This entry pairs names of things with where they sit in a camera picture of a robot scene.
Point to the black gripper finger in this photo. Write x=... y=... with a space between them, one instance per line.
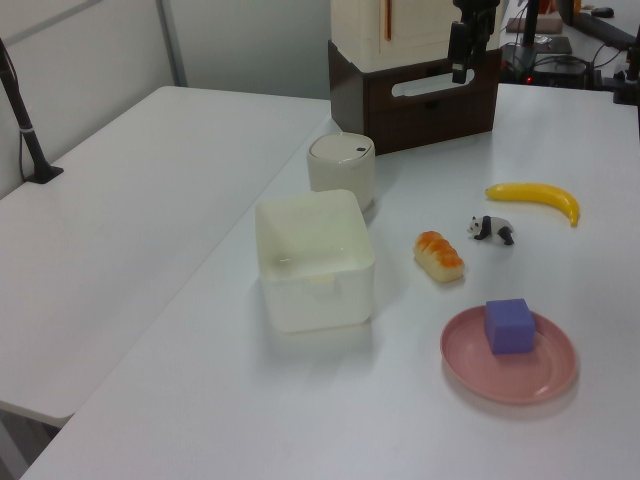
x=457 y=47
x=477 y=52

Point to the orange box latch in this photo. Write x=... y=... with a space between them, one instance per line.
x=385 y=20

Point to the dark brown wooden drawer cabinet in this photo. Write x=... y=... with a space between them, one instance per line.
x=350 y=95

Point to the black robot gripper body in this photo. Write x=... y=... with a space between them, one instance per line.
x=481 y=22

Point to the pink plastic plate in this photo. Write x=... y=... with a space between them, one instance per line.
x=510 y=372

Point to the black table clamp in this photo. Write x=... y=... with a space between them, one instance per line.
x=627 y=80

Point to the black electronics box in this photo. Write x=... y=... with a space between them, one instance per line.
x=547 y=67

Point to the purple cube block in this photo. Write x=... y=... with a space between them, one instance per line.
x=509 y=326

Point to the toy bread loaf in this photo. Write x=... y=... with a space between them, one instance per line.
x=439 y=256

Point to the brown drawer with dark knob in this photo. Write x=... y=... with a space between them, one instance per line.
x=430 y=120

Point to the cream plastic storage box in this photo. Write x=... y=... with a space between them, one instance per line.
x=395 y=30

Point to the round cream trash can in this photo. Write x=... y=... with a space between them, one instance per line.
x=342 y=167

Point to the toy panda figure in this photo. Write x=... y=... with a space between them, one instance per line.
x=492 y=229

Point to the white square plastic bin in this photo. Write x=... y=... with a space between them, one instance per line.
x=315 y=260

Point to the black monitor stand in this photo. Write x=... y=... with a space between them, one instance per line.
x=530 y=22

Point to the yellow toy banana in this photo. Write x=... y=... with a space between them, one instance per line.
x=537 y=195

